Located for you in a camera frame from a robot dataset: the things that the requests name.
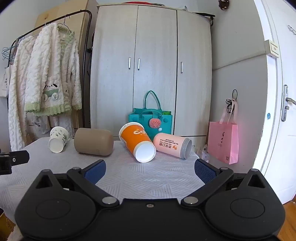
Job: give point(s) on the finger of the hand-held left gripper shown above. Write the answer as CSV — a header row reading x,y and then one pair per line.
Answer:
x,y
16,158

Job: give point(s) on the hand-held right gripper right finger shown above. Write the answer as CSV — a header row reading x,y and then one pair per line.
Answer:
x,y
204,172

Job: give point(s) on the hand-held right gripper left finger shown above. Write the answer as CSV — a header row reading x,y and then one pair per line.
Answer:
x,y
95,171

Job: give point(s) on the brown cup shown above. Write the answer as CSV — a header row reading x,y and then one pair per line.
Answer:
x,y
93,141

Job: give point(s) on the pink cup grey rim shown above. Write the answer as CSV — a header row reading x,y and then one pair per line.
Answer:
x,y
168,144

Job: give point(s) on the white paper cup green print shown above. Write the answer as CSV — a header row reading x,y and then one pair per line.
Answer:
x,y
59,139

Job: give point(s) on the orange cup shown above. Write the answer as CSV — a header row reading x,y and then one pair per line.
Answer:
x,y
135,136

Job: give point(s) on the clear plastic bag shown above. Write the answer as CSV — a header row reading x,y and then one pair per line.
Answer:
x,y
205,153

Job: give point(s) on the pink shopping bag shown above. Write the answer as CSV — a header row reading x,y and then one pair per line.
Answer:
x,y
223,141

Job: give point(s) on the white patterned tablecloth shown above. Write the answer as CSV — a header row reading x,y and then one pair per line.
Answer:
x,y
143,178

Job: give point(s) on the black clothes rack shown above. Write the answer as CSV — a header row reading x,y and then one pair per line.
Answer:
x,y
86,115

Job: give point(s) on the white fluffy robe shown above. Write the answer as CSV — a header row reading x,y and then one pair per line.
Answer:
x,y
19,92

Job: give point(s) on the teal felt bag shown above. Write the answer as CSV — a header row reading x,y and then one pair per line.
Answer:
x,y
136,119

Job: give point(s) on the pink watermelon charm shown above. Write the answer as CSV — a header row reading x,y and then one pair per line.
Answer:
x,y
155,124

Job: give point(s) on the cardboard box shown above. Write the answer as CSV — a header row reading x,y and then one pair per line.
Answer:
x,y
4,227

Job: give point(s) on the white tote bag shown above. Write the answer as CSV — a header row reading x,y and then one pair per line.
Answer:
x,y
4,83

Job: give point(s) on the white fluffy jacket green trim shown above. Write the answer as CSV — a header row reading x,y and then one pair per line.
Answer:
x,y
53,69

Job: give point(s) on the light wood wardrobe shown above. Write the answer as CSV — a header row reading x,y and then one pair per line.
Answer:
x,y
155,69

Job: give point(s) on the white door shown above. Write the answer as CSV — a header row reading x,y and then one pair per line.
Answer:
x,y
286,58

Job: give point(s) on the metal door hook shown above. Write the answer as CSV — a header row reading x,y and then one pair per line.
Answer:
x,y
291,29

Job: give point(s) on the red cloth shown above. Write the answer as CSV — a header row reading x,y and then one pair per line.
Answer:
x,y
136,1

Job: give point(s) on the beige light switch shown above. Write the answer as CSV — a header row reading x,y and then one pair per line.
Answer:
x,y
274,48

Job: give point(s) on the brown wall ornament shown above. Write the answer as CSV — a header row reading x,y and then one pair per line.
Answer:
x,y
223,4

